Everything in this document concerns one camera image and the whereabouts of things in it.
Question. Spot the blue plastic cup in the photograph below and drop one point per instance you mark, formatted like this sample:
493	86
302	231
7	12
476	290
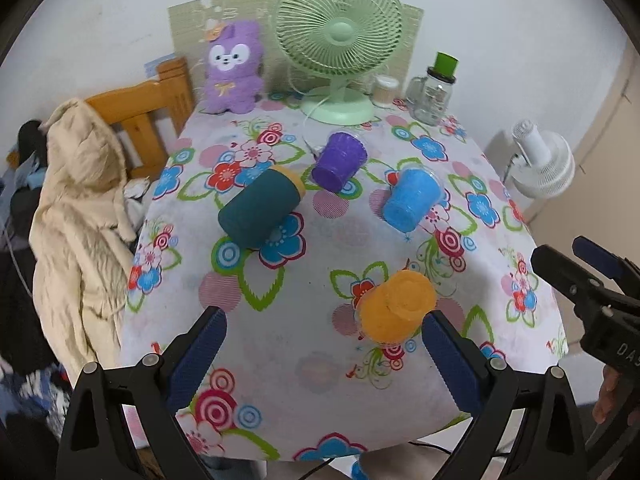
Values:
410	200

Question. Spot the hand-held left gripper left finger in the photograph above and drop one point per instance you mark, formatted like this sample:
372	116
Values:
200	350

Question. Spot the green desk fan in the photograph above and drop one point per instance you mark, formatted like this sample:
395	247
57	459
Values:
345	30

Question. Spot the pile of dark clothes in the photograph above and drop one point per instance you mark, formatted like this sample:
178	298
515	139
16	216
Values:
20	310

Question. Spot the small cotton swab container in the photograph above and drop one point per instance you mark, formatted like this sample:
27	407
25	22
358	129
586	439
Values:
385	92

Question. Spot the orange plastic cup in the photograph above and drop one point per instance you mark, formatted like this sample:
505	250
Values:
395	305

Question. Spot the beige coat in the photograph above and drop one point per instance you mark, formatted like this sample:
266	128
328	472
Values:
75	210

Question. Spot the white fan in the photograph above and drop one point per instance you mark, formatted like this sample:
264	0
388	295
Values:
545	165

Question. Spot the person's right hand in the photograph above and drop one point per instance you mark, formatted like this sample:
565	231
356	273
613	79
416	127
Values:
612	392

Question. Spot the glass mug with green lid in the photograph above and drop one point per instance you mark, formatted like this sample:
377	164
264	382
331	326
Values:
432	95

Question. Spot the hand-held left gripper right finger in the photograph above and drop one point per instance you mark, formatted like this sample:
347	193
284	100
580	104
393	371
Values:
445	360

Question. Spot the green wall mat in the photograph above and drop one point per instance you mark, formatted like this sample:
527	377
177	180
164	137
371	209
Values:
190	35

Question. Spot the floral tablecloth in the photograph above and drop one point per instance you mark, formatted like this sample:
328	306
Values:
310	310

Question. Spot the purple plush toy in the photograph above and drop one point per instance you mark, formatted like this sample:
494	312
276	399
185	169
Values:
232	85

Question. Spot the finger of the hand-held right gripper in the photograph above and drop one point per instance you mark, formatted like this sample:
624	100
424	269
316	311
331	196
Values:
560	267
597	257

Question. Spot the blue paper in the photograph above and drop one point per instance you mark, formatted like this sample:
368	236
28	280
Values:
155	65

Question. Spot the wooden chair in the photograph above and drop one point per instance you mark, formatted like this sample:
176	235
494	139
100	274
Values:
150	105

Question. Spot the white cloth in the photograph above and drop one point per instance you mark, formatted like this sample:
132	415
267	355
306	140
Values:
136	200

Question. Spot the beige door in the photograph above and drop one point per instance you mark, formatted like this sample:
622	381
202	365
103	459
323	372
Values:
610	160

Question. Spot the teal cup with yellow rim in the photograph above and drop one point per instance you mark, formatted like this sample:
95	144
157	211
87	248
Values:
255	210

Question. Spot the purple plastic cup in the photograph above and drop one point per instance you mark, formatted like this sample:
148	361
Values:
337	160

